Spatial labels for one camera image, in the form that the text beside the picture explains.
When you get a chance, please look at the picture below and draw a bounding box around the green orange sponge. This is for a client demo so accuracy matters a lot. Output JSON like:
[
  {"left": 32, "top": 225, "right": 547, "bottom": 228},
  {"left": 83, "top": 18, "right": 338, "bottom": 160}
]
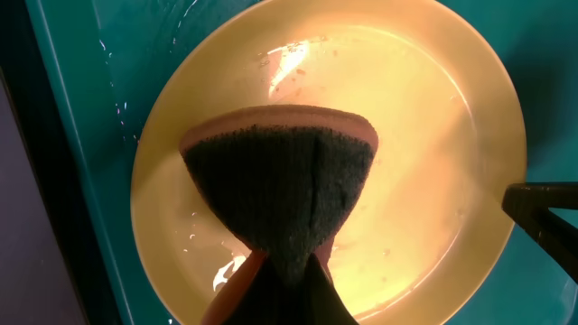
[{"left": 180, "top": 105, "right": 378, "bottom": 324}]

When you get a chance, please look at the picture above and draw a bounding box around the teal plastic tray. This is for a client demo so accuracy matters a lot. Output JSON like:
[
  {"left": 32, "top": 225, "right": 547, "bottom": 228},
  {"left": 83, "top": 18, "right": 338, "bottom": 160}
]
[{"left": 26, "top": 0, "right": 577, "bottom": 324}]

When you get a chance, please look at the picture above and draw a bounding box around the yellow plate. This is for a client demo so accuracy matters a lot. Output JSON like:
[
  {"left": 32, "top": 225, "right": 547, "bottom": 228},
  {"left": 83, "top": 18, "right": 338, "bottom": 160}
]
[{"left": 131, "top": 0, "right": 527, "bottom": 324}]

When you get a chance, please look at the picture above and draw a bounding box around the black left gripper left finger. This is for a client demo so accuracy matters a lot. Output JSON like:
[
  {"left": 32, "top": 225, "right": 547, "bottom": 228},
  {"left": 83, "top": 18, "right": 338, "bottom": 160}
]
[{"left": 223, "top": 258, "right": 288, "bottom": 325}]

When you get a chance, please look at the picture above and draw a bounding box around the black water tray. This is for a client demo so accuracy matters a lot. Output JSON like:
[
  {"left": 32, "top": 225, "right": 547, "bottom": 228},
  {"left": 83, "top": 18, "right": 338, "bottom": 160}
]
[{"left": 1, "top": 0, "right": 122, "bottom": 325}]

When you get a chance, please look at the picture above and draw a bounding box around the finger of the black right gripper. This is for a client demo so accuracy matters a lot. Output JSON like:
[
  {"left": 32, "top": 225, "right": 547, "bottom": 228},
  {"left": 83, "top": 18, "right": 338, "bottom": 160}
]
[{"left": 501, "top": 182, "right": 577, "bottom": 282}]

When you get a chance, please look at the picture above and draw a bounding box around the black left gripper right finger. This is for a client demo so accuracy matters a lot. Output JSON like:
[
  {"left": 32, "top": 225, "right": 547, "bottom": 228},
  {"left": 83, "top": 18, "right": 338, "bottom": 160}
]
[{"left": 288, "top": 254, "right": 358, "bottom": 325}]

